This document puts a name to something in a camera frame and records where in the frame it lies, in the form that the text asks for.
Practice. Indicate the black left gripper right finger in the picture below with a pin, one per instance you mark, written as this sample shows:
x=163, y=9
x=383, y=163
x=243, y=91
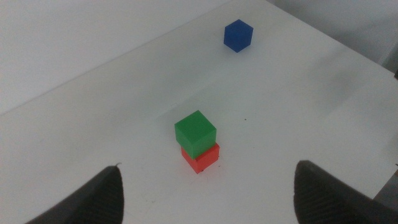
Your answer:
x=323, y=196

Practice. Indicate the blue cube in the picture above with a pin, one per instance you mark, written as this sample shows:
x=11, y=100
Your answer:
x=237, y=35

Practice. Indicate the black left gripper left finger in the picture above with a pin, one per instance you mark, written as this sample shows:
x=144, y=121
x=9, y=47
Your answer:
x=99, y=199

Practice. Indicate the green cube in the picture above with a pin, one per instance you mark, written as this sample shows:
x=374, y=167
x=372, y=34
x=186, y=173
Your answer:
x=194, y=132

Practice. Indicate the red cube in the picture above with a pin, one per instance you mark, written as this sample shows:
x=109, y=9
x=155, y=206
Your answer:
x=206, y=160

